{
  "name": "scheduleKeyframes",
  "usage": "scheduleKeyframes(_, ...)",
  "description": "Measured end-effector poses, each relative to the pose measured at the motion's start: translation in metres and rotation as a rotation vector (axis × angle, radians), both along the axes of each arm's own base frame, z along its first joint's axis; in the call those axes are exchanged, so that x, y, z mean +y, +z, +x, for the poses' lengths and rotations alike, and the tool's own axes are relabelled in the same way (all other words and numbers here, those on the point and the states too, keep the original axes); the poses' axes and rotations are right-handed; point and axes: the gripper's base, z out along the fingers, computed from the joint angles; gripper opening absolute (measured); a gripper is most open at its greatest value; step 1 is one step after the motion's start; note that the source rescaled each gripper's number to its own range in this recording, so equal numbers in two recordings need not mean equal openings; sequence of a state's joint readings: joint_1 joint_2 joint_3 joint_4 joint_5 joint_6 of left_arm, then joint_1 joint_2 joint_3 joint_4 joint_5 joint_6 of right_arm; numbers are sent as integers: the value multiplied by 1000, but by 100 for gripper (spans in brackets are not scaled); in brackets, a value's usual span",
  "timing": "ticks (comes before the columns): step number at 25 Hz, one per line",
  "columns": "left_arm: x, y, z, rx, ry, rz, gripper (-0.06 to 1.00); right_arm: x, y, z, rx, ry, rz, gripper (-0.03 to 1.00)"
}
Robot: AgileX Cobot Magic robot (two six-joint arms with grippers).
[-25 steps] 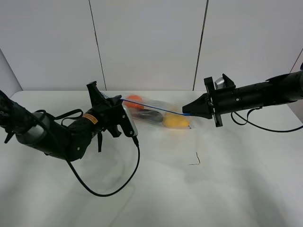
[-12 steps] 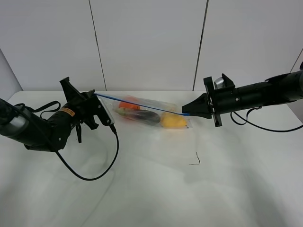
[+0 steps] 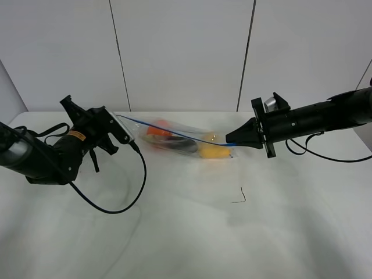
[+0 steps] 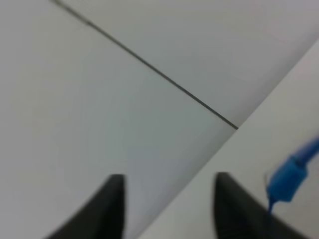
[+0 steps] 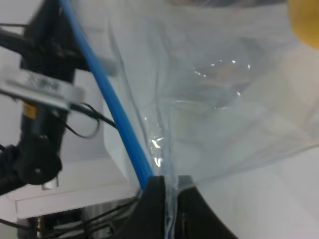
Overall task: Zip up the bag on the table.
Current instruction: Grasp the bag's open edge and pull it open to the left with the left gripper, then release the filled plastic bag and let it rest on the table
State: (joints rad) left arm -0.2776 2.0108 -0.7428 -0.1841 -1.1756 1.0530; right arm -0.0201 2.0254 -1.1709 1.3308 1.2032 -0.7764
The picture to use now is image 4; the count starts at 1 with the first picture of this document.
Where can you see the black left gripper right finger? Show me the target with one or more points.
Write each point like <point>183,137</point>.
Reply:
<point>238,215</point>

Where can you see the clear blue-zip file bag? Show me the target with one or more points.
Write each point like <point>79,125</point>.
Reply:
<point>283,184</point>

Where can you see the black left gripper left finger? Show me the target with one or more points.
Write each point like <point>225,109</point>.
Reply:
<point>103,217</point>

